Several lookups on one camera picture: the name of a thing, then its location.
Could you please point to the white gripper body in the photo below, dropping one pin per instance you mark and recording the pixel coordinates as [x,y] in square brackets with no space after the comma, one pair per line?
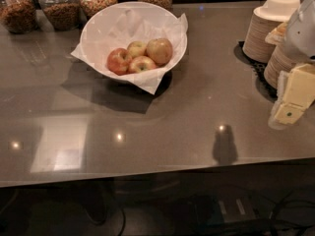
[301,33]

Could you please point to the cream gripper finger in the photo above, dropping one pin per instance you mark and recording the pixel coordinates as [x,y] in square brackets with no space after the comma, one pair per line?
[296,93]
[276,36]

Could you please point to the large red-yellow apple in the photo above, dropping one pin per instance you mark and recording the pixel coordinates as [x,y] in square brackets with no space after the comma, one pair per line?
[160,50]

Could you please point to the front red-yellow apple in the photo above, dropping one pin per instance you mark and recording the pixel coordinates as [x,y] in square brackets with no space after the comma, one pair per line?
[141,64]

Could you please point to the back yellow-green apple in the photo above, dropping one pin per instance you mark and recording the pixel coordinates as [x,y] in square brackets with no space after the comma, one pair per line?
[137,48]

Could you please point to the left red apple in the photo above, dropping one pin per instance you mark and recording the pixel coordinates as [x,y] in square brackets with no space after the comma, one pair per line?
[118,61]

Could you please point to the white bowl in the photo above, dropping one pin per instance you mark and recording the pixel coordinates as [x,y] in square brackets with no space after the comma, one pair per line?
[105,33]

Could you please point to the front stack paper bowls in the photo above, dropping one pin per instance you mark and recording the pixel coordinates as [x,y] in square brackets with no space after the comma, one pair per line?
[277,63]

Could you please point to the black rubber mat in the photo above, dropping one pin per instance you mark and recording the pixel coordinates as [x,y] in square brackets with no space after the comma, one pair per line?
[261,84]

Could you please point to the white paper liner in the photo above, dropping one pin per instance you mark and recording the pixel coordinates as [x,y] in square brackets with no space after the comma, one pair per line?
[147,79]

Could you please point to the far left cereal jar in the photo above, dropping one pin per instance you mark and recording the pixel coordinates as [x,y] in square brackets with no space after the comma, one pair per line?
[18,16]

